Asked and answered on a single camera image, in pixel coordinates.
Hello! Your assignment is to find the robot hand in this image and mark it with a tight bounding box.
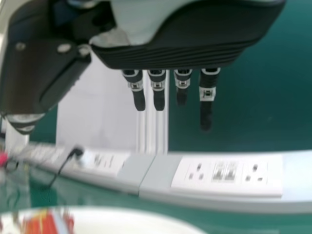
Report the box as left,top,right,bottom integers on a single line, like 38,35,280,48
0,0,286,135

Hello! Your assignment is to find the white plate brown leaf pattern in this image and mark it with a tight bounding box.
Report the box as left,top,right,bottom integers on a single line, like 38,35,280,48
0,206,203,234

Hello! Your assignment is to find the red biscuit packet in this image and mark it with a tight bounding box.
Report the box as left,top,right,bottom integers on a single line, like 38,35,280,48
12,209,75,234

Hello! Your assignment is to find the grey socket trunking section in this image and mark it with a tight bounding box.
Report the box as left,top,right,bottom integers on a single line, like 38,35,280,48
24,142,156,195
138,151,312,214

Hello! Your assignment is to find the white socket strip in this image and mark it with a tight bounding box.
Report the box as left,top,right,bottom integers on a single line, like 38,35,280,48
26,143,65,161
80,151,130,177
170,155,284,198

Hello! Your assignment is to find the aluminium frame rail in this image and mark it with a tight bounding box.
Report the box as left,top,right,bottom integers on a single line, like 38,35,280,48
136,70,169,155

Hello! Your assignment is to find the black cable with plug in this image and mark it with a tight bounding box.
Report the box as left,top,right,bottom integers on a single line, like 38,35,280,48
45,145,85,190

